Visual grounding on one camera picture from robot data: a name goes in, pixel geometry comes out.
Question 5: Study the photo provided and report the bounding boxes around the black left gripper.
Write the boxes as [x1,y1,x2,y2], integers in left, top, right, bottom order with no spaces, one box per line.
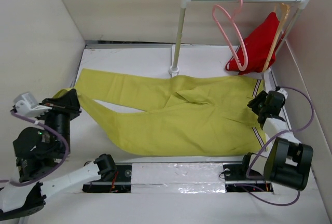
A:
[36,88,84,155]

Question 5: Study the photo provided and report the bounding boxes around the yellow-green trousers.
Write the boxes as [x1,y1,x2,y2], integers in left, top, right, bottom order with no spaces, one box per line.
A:
[53,67,267,157]

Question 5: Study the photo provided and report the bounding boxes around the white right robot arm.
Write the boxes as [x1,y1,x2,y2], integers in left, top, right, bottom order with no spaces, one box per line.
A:
[240,87,313,191]

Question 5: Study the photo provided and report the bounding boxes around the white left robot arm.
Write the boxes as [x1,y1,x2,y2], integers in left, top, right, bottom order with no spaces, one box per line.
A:
[1,89,118,221]

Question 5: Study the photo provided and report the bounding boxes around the wooden hanger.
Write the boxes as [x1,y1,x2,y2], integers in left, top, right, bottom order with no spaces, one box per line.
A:
[261,3,290,73]

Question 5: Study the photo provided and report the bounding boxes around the pink plastic hanger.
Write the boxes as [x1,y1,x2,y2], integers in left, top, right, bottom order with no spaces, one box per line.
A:
[212,0,249,71]

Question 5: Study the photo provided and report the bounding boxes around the red shorts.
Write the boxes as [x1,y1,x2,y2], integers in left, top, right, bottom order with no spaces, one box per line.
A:
[225,12,280,75]

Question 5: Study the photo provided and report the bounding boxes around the white clothes rack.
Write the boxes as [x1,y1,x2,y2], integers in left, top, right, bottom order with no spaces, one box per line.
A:
[169,0,310,77]

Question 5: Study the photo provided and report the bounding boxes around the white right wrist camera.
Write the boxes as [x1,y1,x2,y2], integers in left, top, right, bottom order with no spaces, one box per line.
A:
[275,86,288,99]

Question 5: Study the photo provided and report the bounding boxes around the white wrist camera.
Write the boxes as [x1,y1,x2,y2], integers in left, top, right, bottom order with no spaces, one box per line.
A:
[275,86,288,99]
[13,92,52,118]

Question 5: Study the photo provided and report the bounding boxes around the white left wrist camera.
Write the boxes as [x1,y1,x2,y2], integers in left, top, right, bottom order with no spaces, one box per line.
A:
[13,92,52,118]

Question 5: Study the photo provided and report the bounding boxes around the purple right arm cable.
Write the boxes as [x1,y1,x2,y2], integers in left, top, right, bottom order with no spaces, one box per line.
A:
[245,86,316,206]

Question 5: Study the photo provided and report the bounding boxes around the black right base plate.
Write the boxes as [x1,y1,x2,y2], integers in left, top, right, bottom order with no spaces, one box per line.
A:
[219,162,274,193]

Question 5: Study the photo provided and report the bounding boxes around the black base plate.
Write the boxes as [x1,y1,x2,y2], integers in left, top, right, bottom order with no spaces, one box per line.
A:
[82,163,132,193]
[219,162,274,193]

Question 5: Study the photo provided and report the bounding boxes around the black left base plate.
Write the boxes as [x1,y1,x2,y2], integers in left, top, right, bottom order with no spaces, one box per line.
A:
[82,163,132,193]

